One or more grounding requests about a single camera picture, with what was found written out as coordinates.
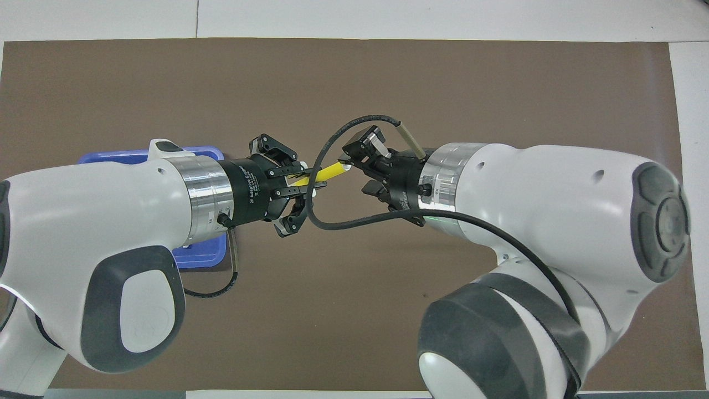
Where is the yellow pen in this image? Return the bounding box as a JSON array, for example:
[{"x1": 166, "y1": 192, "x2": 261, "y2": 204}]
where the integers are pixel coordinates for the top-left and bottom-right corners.
[{"x1": 291, "y1": 161, "x2": 352, "y2": 187}]

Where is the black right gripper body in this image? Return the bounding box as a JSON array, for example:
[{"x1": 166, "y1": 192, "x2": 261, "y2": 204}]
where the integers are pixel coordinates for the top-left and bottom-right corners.
[{"x1": 379, "y1": 151, "x2": 430, "y2": 214}]

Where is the blue plastic tray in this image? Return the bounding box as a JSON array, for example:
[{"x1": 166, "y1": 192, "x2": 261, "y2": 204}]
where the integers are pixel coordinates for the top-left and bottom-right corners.
[{"x1": 76, "y1": 145, "x2": 229, "y2": 270}]

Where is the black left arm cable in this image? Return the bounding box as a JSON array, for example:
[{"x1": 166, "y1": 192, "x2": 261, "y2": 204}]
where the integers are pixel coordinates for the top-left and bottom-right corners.
[{"x1": 183, "y1": 213, "x2": 240, "y2": 299}]

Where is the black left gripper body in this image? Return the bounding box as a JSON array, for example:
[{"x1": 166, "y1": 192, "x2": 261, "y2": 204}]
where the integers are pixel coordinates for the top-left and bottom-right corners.
[{"x1": 223, "y1": 155, "x2": 291, "y2": 229}]

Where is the brown table mat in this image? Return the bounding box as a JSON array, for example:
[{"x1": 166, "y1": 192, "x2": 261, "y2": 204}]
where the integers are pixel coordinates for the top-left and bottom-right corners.
[{"x1": 0, "y1": 38, "x2": 698, "y2": 391}]

